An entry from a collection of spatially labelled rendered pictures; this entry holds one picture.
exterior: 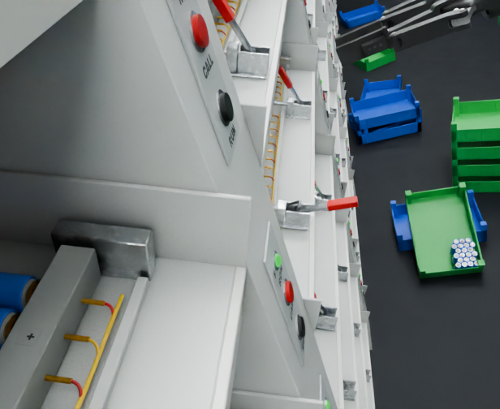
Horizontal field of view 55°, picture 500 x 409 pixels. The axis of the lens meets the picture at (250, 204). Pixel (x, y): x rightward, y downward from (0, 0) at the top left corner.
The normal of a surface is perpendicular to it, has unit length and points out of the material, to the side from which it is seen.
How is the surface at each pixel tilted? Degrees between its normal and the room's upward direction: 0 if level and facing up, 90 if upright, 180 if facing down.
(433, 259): 26
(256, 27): 19
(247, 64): 90
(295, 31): 90
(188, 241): 90
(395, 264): 0
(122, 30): 90
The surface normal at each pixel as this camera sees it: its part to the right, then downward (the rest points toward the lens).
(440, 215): -0.29, -0.40
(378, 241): -0.27, -0.76
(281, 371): -0.11, 0.63
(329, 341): 0.05, -0.77
